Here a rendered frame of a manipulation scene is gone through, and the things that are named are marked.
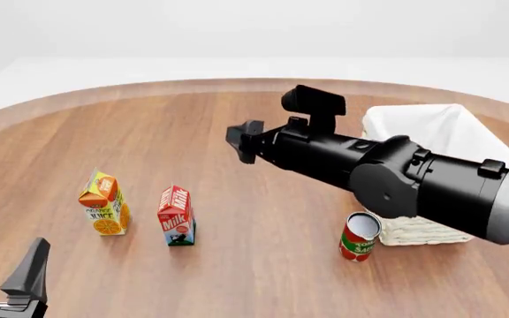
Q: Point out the red milk carton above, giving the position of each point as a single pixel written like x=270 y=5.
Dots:
x=176 y=218

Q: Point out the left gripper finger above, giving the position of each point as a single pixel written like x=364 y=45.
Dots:
x=30 y=275

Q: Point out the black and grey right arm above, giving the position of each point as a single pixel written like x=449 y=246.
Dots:
x=453 y=185

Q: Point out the orange juice carton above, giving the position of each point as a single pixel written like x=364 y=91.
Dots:
x=104 y=208

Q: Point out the red tomato sauce can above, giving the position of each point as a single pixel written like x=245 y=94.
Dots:
x=359 y=242

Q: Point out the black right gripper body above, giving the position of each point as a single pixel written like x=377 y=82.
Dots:
x=264 y=145

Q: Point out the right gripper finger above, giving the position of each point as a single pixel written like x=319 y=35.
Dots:
x=242 y=130
x=245 y=155

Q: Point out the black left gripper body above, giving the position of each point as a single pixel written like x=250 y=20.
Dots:
x=2 y=308

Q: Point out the white wicker basket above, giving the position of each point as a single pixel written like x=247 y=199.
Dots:
x=418 y=230

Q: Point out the white cloth basket liner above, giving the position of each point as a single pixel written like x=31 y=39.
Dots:
x=431 y=124

